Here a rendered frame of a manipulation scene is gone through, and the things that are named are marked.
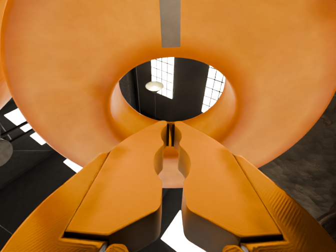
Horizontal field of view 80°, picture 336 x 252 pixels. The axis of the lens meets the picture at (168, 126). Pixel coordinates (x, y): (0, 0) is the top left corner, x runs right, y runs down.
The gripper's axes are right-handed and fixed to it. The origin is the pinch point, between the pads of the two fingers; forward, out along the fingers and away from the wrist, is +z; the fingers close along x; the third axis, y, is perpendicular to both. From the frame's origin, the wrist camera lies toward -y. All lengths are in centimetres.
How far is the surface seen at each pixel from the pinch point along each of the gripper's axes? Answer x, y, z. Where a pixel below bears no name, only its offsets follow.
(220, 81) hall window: 195, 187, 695
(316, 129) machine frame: 28.6, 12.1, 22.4
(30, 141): -605, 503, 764
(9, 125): -756, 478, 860
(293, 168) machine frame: 29.4, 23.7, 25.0
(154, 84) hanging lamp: -38, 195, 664
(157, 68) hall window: -38, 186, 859
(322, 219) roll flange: 30.2, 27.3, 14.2
